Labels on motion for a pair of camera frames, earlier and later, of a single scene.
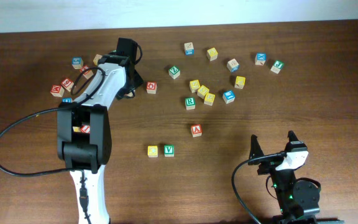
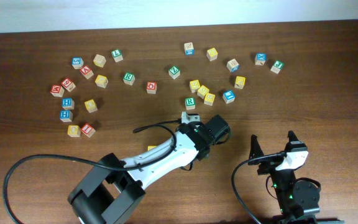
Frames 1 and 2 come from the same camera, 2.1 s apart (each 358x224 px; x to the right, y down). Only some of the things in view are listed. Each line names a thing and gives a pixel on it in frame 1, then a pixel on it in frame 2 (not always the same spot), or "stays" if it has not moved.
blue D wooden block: [232, 65] stays
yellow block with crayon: [240, 82] stays
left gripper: [137, 78] to [190, 125]
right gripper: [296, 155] stays
